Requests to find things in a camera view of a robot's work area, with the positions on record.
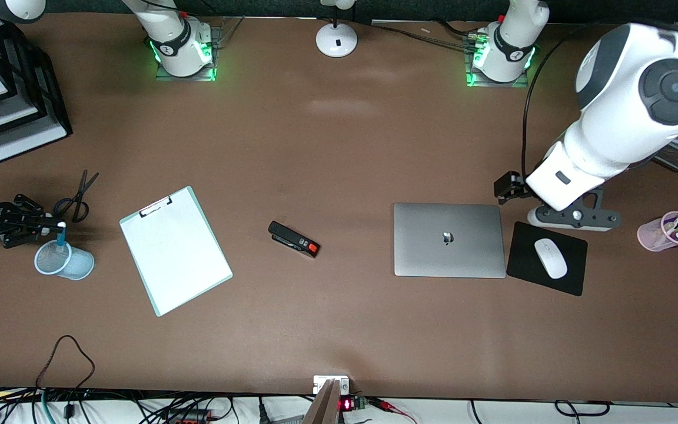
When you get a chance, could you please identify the black scissors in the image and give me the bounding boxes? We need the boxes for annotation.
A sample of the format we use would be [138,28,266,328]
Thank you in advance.
[53,170,100,224]

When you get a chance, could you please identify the wooden post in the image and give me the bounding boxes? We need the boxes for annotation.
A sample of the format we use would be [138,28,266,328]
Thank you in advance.
[303,379,341,424]

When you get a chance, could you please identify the black mouse pad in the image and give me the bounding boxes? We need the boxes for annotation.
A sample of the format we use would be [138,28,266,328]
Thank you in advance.
[506,221,589,297]

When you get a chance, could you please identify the tangled black cable bundle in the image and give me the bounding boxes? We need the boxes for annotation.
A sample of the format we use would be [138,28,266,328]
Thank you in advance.
[0,386,316,424]

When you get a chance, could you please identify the white computer mouse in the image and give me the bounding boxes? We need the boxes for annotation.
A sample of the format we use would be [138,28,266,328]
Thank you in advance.
[534,238,569,280]

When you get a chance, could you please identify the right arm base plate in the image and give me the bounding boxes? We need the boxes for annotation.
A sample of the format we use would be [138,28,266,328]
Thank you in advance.
[155,16,243,82]

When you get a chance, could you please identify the black stapler with red tip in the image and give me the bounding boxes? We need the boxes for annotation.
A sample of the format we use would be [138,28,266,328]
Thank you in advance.
[268,221,321,259]

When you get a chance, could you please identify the black stacked letter tray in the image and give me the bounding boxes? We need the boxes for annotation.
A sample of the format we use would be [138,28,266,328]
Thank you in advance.
[0,8,74,164]

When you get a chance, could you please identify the black cable at table edge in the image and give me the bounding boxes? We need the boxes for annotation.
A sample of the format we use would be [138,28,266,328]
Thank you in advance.
[553,399,611,417]

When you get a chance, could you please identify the black cables behind lamp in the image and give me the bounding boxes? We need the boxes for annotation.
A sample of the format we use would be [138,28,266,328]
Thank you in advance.
[368,19,476,49]

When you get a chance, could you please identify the white round lamp base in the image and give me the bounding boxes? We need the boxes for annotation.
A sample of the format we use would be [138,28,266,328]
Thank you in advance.
[315,0,358,58]

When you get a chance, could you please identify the green clipboard with white paper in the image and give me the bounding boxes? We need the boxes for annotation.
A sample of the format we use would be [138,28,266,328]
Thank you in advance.
[119,186,234,317]

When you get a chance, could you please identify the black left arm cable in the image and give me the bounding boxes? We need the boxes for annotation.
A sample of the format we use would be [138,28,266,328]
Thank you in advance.
[520,24,588,178]

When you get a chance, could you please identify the white power socket box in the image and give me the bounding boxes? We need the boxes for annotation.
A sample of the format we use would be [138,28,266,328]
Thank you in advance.
[314,375,350,395]

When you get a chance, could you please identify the pink mesh pen cup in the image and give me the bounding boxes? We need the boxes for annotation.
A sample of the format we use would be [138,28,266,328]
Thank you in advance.
[637,211,678,253]

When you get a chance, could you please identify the black looped cable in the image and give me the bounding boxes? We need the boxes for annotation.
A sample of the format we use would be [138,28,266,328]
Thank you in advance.
[35,334,96,392]

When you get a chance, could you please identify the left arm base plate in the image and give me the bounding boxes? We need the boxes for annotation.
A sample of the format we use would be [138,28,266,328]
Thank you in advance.
[464,26,531,89]

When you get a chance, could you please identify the silver laptop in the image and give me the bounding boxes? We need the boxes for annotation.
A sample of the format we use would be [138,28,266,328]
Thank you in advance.
[393,203,507,279]

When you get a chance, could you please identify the blue mesh pen cup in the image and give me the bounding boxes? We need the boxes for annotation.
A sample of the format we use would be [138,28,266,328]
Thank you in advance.
[34,239,95,281]

